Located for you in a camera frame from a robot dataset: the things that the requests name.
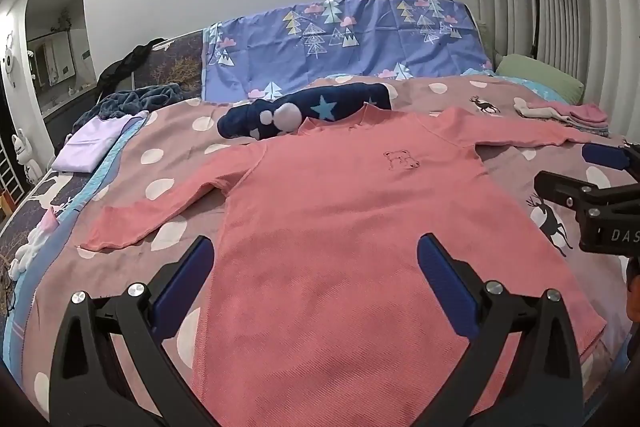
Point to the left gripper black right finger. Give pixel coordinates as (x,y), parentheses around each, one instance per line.
(543,386)

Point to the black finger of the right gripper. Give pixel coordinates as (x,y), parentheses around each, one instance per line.
(568,192)
(625,157)

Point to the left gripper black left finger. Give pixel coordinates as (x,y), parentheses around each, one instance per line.
(87,384)

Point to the coral pink long-sleeve shirt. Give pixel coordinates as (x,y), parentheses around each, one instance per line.
(316,312)

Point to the folded pink clothes stack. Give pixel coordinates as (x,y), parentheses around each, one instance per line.
(587,117)

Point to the white socks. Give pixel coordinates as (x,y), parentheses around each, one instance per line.
(543,113)

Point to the turquoise sheet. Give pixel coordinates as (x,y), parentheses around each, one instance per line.
(539,89)

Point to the green pillow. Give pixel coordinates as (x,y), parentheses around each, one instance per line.
(519,66)

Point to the white plush toy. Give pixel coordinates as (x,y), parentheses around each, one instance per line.
(34,242)

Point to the folded lavender cloth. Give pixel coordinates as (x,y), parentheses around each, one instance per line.
(87,147)

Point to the mauve polka-dot bedspread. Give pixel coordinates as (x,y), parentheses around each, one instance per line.
(180,138)

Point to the dark teal fuzzy blanket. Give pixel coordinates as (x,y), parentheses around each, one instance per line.
(123,103)

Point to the navy star-pattern garment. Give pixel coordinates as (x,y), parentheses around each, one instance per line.
(262,119)

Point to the black garment on headboard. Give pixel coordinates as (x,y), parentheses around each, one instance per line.
(122,69)

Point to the blue tree-print sheet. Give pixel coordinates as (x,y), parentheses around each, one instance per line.
(273,53)

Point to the dark floral headboard panel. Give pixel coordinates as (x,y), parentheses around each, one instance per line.
(176,60)

